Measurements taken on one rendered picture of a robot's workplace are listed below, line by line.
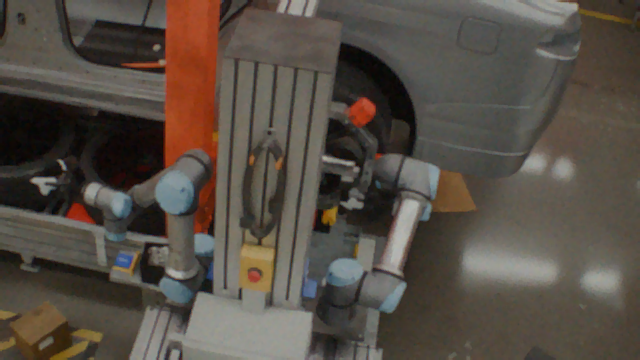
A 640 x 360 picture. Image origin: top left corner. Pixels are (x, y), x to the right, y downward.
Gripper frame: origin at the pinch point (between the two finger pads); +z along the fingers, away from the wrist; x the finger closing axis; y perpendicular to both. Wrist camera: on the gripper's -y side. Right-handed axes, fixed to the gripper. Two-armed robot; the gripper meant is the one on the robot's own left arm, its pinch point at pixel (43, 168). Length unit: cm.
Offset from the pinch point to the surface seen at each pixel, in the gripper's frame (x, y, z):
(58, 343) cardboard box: 24, 115, 17
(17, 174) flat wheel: 66, 65, 70
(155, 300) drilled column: 48, 87, -22
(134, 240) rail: 68, 77, 2
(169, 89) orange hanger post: 53, -14, -20
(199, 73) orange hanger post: 54, -23, -31
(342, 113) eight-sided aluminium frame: 99, -1, -75
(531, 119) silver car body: 141, -6, -149
